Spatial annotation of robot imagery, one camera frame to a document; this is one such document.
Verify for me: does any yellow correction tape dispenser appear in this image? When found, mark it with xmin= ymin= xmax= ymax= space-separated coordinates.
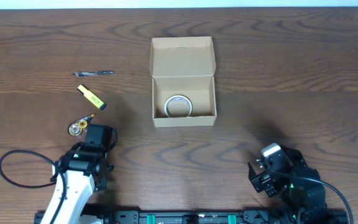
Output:
xmin=67 ymin=113 xmax=96 ymax=137

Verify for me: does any white-core clear tape roll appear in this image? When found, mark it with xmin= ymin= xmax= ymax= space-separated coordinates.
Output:
xmin=164 ymin=95 xmax=193 ymax=118

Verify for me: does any cardboard box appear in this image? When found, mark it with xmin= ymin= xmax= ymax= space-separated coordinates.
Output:
xmin=150 ymin=36 xmax=217 ymax=128

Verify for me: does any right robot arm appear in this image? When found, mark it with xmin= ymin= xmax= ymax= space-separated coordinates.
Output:
xmin=249 ymin=143 xmax=326 ymax=223

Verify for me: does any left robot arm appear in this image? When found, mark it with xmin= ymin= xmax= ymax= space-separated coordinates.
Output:
xmin=34 ymin=124 xmax=117 ymax=224

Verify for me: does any yellow highlighter marker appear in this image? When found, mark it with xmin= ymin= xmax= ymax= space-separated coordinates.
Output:
xmin=77 ymin=85 xmax=106 ymax=110

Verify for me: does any right black cable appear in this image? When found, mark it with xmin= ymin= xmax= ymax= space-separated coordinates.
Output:
xmin=265 ymin=169 xmax=354 ymax=224

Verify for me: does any black cable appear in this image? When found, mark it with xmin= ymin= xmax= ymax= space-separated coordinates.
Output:
xmin=0 ymin=149 xmax=68 ymax=224
xmin=265 ymin=169 xmax=354 ymax=224

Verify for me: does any left black cable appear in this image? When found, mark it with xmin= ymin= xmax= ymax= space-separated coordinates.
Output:
xmin=0 ymin=149 xmax=68 ymax=224

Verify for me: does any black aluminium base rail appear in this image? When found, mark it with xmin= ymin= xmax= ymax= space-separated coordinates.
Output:
xmin=33 ymin=210 xmax=349 ymax=224

